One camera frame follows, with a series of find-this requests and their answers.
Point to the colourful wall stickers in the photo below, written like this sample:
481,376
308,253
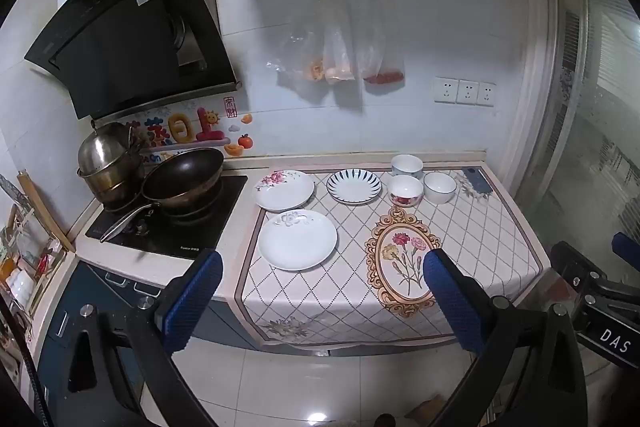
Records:
200,129

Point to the stainless steel pot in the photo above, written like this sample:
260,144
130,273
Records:
102,149

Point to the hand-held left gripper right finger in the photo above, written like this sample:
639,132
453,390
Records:
455,302

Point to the bronze pot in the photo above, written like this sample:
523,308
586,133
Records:
112,192

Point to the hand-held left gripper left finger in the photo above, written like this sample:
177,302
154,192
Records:
192,302

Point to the frosted glass door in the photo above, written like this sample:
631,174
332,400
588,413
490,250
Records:
595,117

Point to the black induction cooktop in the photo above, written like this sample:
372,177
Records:
200,232

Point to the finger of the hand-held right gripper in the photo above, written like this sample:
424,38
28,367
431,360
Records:
575,264
626,247

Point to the plain white bowl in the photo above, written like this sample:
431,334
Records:
440,187

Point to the white wall socket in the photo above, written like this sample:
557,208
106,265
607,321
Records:
445,90
468,92
486,94

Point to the grey floral white plate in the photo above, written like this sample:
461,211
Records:
297,241

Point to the blue striped white plate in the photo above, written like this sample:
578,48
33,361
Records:
354,187

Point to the wooden cutting board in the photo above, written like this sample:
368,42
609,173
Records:
47,212

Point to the red floral white bowl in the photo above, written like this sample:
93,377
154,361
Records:
405,191

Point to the dark wok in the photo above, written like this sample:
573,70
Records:
182,172

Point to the blue base cabinet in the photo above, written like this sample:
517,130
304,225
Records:
55,357

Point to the blue patterned white bowl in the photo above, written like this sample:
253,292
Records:
406,167

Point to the diamond pattern floral tablecloth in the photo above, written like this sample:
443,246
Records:
350,287

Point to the pink floral white plate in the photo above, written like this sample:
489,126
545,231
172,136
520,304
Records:
285,192

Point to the black range hood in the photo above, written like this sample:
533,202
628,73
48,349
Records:
125,32

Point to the blue phone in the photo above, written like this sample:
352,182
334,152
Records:
477,183

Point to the wooden storage rack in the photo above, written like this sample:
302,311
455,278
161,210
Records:
27,257

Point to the cardboard piece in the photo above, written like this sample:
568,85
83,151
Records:
425,408

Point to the clear plastic bag red contents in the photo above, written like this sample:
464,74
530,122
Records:
380,57

